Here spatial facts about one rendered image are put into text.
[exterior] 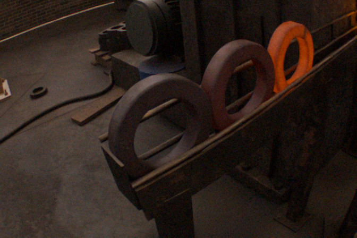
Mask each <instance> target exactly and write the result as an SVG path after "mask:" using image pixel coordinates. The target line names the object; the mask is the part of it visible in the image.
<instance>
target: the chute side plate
mask: <svg viewBox="0 0 357 238"><path fill-rule="evenodd" d="M356 61H357V40H356V41H354V42H353V43H351V44H350V45H349V46H348V47H346V48H345V49H344V50H343V51H341V52H340V53H339V54H338V55H336V56H335V57H334V58H333V59H331V60H330V61H329V62H327V63H326V64H325V65H324V66H322V67H321V68H320V69H318V70H317V71H315V73H313V74H312V75H310V76H309V77H308V78H306V79H305V80H304V81H303V82H301V83H300V84H299V85H298V86H296V87H295V88H293V89H292V90H291V91H289V92H288V93H287V94H285V95H284V96H283V97H282V98H280V99H279V100H277V101H276V102H274V103H273V104H272V105H270V106H269V107H268V108H266V109H265V110H263V111H262V112H261V113H259V114H258V115H257V116H255V117H254V118H252V119H251V120H249V121H248V122H246V123H245V124H244V125H242V126H241V127H239V128H238V129H236V130H235V131H233V132H232V133H230V134H229V135H227V136H226V137H224V138H222V139H221V140H219V141H218V142H216V143H215V144H213V145H212V146H210V147H209V148H207V149H205V150H204V151H202V152H201V153H199V154H197V155H196V156H194V157H192V158H191V159H189V160H187V161H186V162H184V163H182V164H180V165H179V166H177V167H175V168H174V169H172V170H170V171H168V172H167V173H165V174H163V175H161V176H160V177H158V178H156V179H154V180H153V181H151V182H149V183H147V184H145V185H143V186H141V187H139V188H137V189H135V193H136V195H137V198H138V200H139V203H140V205H141V208H142V210H143V213H144V215H145V217H146V219H147V221H150V220H152V219H154V218H155V217H157V216H159V215H161V214H163V213H164V212H166V211H165V206H164V201H166V200H167V199H169V198H171V197H173V196H175V195H177V194H179V193H181V192H183V191H185V190H187V189H189V188H191V195H192V196H193V195H194V194H196V193H198V192H199V191H201V190H202V189H204V188H205V187H207V186H208V185H210V184H212V183H213V182H214V181H216V180H217V179H219V178H220V177H222V176H223V175H225V174H226V173H228V172H229V171H230V170H232V169H233V168H234V167H236V166H237V165H238V164H240V163H241V162H243V161H244V160H246V159H247V158H248V157H249V156H251V155H252V154H253V153H255V152H256V151H257V150H258V149H260V148H261V147H262V146H263V145H265V144H266V143H267V142H268V141H269V140H271V139H272V138H273V137H274V136H276V135H277V134H278V133H279V132H280V131H281V130H283V129H284V128H285V127H286V126H288V125H289V124H290V123H291V122H292V121H293V120H294V119H296V118H297V117H298V116H299V115H300V114H301V113H302V112H303V111H304V110H306V109H307V108H308V107H309V106H310V105H311V104H312V103H313V102H314V101H315V100H316V99H318V98H319V97H320V96H321V95H322V94H323V93H324V85H325V83H326V82H327V81H329V80H330V79H331V78H332V84H333V83H334V82H335V81H337V80H338V79H339V78H340V77H341V76H342V75H343V74H344V73H345V72H346V71H347V70H348V69H349V68H350V67H351V66H352V65H353V64H354V63H355V62H356Z"/></svg>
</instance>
